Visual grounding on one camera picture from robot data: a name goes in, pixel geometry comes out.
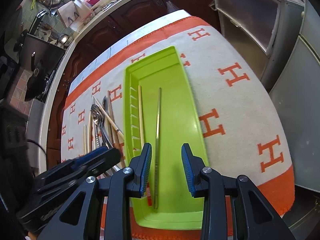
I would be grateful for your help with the metal chopstick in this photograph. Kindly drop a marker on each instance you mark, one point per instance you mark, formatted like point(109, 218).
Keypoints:
point(158, 117)

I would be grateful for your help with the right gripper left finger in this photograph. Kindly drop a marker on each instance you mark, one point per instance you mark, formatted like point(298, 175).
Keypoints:
point(138, 178)

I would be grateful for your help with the green plastic utensil tray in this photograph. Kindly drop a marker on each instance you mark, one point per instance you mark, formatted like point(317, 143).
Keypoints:
point(179, 124)

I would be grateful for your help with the silver fork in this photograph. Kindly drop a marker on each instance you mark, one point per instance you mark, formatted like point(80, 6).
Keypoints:
point(99, 119)

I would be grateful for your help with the large silver spoon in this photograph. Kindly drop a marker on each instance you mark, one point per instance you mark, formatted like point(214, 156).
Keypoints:
point(96, 130)

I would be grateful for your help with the grey refrigerator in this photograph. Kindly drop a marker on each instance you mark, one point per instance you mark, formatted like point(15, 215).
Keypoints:
point(295, 96)

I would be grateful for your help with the cream chopstick red striped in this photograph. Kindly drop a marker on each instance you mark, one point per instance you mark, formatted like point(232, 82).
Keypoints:
point(142, 141)

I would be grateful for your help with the spoon with gold handle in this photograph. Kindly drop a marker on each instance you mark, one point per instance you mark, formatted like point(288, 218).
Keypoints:
point(106, 119)

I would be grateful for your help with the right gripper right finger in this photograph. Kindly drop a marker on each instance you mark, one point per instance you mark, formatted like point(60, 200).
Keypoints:
point(197, 181)

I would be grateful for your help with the cream chopstick far left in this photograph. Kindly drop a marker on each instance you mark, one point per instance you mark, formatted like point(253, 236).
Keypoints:
point(85, 139)

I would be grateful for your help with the cream chopstick red end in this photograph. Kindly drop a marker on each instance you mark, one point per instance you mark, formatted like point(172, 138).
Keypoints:
point(110, 121)

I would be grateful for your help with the orange white H blanket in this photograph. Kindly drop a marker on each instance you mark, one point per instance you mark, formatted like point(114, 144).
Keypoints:
point(241, 129)

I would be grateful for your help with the black stove cooktop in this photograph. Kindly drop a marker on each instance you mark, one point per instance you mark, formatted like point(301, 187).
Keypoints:
point(41, 59)

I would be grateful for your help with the brown wooden chopstick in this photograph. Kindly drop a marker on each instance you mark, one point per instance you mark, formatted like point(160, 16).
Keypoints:
point(114, 132)

